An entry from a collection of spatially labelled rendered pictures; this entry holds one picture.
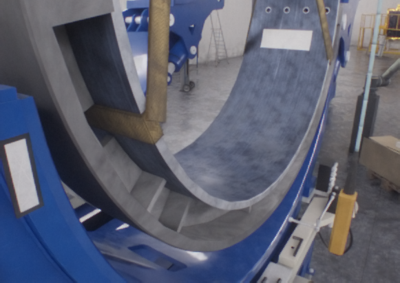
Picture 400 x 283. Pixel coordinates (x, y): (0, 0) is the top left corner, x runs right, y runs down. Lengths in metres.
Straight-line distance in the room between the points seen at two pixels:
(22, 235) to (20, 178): 0.13
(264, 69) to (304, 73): 0.32
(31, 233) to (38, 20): 0.36
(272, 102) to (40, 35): 1.93
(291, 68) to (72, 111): 2.00
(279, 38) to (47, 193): 2.21
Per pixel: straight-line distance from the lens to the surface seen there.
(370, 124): 5.89
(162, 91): 0.78
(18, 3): 0.56
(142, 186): 1.00
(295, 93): 2.31
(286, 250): 2.18
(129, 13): 4.18
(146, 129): 0.74
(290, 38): 2.51
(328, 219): 2.57
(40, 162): 0.55
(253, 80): 2.47
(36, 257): 0.66
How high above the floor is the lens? 2.20
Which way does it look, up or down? 20 degrees down
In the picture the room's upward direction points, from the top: straight up
